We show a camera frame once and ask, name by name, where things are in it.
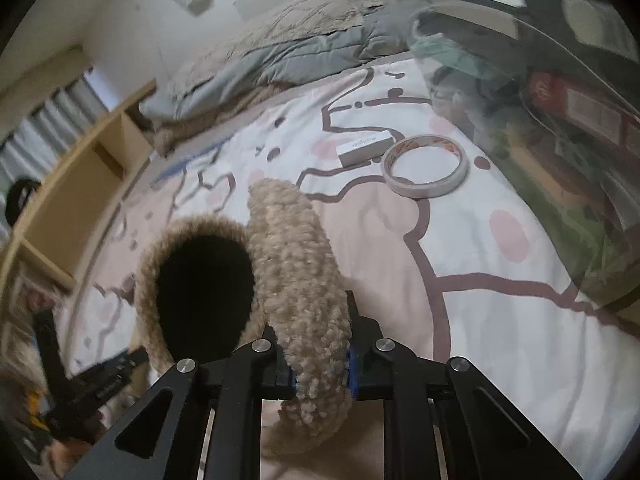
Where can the small white box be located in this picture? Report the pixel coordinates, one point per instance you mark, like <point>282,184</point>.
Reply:
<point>362,146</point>

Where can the beige textured pillow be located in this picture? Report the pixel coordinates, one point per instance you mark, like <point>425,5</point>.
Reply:
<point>310,20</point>
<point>210,65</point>

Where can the wooden shelf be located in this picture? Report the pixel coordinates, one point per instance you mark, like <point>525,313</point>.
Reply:
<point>60,200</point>

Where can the red printed box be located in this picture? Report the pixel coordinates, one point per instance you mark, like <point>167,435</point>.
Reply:
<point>575,102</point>

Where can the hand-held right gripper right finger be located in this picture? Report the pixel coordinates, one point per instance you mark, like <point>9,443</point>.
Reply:
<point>380,360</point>

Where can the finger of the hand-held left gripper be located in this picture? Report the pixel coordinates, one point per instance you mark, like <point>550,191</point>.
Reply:
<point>112,372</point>
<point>49,350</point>

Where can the printed bear blanket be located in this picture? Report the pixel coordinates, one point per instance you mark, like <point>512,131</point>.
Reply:
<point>475,260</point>

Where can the grey duvet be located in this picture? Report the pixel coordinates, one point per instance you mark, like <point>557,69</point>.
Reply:
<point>300,60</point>

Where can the black round object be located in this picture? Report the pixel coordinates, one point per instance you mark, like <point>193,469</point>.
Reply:
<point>17,200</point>

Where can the white tape roll orange print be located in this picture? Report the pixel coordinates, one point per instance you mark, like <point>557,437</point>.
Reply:
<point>425,189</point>

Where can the beige fuzzy earmuffs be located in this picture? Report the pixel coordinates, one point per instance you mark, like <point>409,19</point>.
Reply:
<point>300,285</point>

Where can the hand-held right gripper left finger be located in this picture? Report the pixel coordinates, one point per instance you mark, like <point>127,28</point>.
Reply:
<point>250,366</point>

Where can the clear plastic storage box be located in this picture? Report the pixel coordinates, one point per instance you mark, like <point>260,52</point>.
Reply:
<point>550,210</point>

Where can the grey window curtain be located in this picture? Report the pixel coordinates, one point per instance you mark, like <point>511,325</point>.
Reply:
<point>45,115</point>

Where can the tan quilt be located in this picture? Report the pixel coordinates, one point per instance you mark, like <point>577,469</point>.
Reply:
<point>200,125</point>

